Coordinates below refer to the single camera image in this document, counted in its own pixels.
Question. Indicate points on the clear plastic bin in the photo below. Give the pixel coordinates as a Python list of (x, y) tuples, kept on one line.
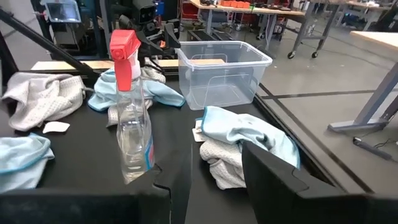
[(224, 77)]

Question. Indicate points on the wooden table side board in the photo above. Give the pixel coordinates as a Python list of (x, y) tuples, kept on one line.
[(62, 65)]

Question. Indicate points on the wooden desk top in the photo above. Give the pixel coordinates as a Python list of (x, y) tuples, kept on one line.
[(379, 39)]

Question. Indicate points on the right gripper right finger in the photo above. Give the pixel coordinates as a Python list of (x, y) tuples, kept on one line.
[(280, 199)]

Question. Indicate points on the clear spray bottle red trigger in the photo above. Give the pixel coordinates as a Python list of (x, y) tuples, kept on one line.
[(132, 130)]

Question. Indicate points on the black frame strut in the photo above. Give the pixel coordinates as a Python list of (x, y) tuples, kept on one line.
[(46, 43)]

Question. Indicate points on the black power strip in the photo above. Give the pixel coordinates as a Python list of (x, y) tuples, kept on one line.
[(371, 149)]

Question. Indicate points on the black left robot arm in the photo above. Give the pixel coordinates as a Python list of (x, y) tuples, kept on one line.
[(126, 21)]

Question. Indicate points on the small monitor screen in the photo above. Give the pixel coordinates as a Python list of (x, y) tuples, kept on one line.
[(62, 12)]

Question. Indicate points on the blue microfiber towel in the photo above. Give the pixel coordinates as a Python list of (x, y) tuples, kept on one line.
[(242, 127), (105, 90), (21, 161)]

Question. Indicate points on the red storage bin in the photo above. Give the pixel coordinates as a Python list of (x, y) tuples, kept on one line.
[(189, 11)]

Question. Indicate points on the orange blocks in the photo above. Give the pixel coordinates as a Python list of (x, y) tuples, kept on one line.
[(236, 3)]

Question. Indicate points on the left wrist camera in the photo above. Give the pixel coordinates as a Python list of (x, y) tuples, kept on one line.
[(146, 12)]

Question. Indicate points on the grey desk leg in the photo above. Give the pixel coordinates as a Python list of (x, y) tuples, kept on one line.
[(373, 102)]

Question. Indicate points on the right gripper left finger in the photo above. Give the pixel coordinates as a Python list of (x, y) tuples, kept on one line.
[(93, 208)]

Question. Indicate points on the wooden workbench on casters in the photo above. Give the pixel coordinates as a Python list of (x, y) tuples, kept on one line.
[(273, 12)]

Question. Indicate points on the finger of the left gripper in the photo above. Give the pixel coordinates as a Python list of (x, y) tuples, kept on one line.
[(172, 34)]

